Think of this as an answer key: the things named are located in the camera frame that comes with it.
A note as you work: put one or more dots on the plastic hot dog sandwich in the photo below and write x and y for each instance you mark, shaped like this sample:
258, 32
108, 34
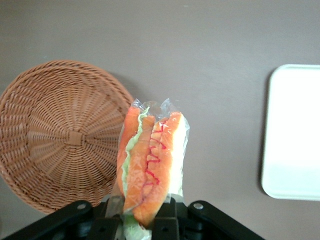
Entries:
150, 160

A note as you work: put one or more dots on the cream plastic tray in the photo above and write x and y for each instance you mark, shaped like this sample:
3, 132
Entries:
292, 130

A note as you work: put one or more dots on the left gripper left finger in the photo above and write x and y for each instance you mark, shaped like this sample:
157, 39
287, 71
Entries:
112, 207

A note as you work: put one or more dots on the round brown wicker basket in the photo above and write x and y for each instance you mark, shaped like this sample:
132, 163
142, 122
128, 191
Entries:
57, 135

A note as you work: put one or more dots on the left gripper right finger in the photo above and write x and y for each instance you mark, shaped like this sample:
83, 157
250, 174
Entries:
172, 220

